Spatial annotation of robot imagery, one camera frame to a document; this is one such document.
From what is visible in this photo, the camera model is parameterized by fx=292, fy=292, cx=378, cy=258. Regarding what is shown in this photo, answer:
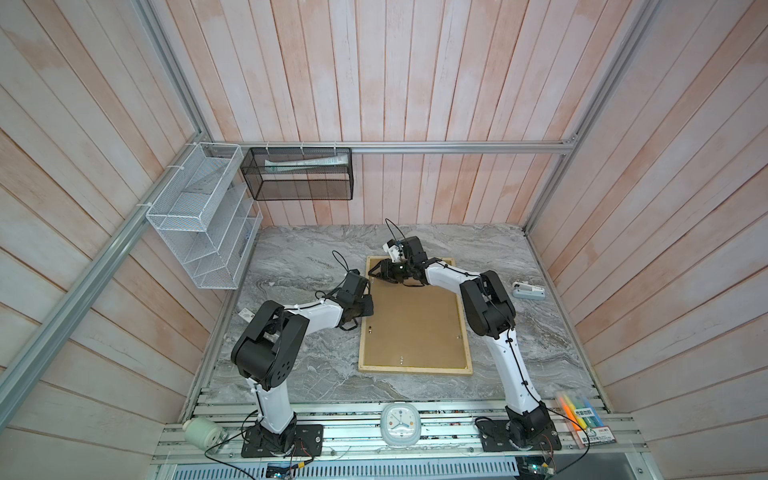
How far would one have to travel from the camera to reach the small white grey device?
1.01 metres

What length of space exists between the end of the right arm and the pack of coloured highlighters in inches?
19.9

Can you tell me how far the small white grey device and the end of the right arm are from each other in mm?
373

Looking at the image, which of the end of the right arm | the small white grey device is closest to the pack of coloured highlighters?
the small white grey device

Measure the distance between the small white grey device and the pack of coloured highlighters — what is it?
32 cm

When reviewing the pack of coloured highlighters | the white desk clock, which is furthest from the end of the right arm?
the pack of coloured highlighters

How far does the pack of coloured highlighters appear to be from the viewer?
0.74 metres

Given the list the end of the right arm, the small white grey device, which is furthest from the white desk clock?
the small white grey device

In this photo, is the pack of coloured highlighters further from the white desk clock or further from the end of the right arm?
the end of the right arm

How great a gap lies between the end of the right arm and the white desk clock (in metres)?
0.35

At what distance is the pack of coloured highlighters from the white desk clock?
40cm

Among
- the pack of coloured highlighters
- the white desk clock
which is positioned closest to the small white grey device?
the pack of coloured highlighters

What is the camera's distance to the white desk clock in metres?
0.73

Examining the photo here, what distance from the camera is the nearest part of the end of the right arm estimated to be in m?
0.86

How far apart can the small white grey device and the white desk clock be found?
0.54 meters
